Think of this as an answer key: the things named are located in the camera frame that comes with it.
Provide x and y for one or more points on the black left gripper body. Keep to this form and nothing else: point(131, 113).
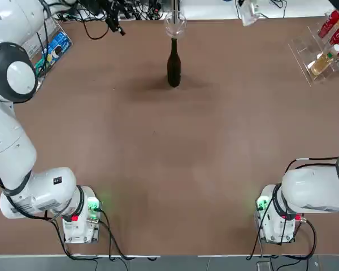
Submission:
point(113, 15)

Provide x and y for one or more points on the clear plastic funnel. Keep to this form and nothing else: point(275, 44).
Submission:
point(167, 25)

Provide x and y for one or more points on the clear plastic water bottle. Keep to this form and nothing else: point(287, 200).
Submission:
point(250, 15)

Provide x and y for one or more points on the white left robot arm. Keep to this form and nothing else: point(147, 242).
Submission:
point(11, 141)

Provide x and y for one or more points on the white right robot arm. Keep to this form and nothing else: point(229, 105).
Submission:
point(308, 186)

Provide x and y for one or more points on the dark glass bottle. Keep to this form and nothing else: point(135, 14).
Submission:
point(174, 67)

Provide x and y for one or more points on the yellow tea bottle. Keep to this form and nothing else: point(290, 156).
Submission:
point(323, 63)

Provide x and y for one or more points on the clear acrylic snack shelf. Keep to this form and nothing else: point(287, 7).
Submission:
point(69, 45)

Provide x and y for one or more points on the blue cookie packet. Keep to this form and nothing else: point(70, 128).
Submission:
point(58, 45)

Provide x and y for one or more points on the teal snack packet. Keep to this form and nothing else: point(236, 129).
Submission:
point(42, 66)

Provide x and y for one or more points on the clear acrylic drinks shelf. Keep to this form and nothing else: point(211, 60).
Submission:
point(302, 56)

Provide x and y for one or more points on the grey floor box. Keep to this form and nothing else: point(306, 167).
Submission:
point(264, 266)

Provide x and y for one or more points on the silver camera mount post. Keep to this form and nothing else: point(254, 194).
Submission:
point(175, 5)

